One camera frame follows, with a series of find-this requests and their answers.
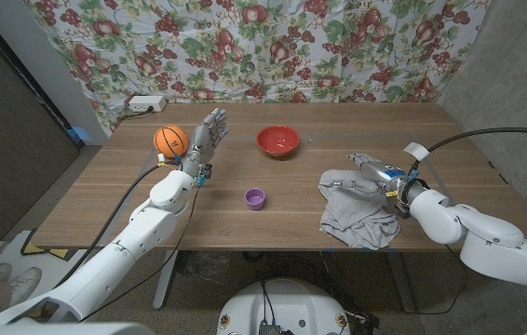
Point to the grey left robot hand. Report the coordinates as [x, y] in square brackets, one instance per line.
[204, 144]

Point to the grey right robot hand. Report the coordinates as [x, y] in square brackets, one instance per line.
[387, 177]

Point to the grey shirt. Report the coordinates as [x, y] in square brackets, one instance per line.
[352, 214]

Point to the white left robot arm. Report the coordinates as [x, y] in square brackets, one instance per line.
[124, 251]

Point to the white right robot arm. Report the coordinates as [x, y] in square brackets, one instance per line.
[491, 246]

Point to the orange mini basketball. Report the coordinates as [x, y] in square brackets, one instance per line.
[170, 141]

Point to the red bowl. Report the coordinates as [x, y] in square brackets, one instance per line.
[277, 139]

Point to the purple cup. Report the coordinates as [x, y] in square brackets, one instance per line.
[255, 199]

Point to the white power strip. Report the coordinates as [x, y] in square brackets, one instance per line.
[147, 103]

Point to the fruit print backdrop cloth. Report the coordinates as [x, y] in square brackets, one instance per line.
[245, 46]

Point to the dark grey table leg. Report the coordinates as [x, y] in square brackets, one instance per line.
[401, 284]

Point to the clear plastic bag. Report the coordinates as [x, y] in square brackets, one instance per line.
[205, 267]

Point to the blue tape piece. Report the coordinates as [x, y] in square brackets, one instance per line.
[78, 135]

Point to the light grey table leg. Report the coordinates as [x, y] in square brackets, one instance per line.
[165, 284]

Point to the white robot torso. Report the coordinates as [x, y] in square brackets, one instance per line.
[287, 307]

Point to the dark brown door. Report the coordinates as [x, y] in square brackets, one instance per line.
[12, 163]

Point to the white sneaker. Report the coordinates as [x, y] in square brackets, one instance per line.
[26, 281]
[2, 272]

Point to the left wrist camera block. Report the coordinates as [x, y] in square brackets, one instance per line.
[205, 173]

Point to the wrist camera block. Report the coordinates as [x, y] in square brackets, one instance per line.
[205, 173]
[403, 209]

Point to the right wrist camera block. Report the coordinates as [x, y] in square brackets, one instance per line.
[403, 209]

